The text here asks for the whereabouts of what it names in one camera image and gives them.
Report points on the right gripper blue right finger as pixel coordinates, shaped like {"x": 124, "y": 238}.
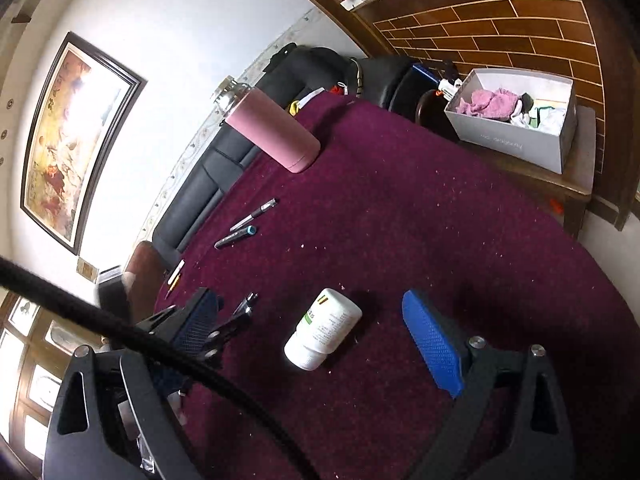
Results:
{"x": 438, "y": 340}

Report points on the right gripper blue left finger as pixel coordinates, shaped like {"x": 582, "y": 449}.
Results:
{"x": 195, "y": 322}

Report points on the white marker pen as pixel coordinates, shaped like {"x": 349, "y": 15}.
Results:
{"x": 174, "y": 273}

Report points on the brown armchair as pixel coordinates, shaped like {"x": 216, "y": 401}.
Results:
{"x": 144, "y": 276}

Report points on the maroon bed cover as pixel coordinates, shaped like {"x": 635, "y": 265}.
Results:
{"x": 385, "y": 208}

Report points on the blue capped black marker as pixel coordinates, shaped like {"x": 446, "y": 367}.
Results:
{"x": 236, "y": 236}

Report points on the white pill bottle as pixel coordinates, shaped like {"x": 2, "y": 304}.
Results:
{"x": 323, "y": 327}

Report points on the silver black pen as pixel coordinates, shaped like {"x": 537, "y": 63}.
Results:
{"x": 254, "y": 215}

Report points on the wooden glass door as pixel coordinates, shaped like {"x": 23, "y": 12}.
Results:
{"x": 36, "y": 348}

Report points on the pink thermos bottle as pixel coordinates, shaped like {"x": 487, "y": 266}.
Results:
{"x": 264, "y": 123}

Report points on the yellow object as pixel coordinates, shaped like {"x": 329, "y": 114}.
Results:
{"x": 294, "y": 108}

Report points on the white storage box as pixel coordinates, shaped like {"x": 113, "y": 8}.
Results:
{"x": 542, "y": 127}

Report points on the pink cloth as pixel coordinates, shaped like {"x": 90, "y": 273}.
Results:
{"x": 495, "y": 105}

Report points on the framed painting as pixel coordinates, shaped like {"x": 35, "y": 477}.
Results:
{"x": 83, "y": 103}

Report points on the black leather sofa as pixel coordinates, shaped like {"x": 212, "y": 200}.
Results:
{"x": 393, "y": 83}

